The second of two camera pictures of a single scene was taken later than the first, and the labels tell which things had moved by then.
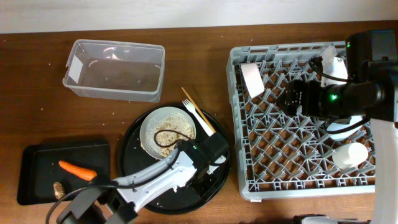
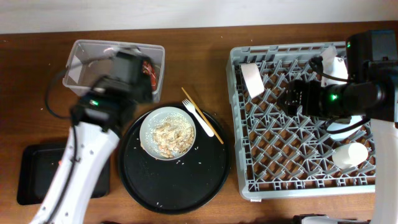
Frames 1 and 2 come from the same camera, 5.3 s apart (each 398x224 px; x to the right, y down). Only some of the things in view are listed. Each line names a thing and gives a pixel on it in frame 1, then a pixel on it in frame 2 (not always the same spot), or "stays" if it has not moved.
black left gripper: (216, 146) -> (144, 78)
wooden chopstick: (204, 117) stays
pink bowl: (252, 77) stays
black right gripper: (292, 100) stays
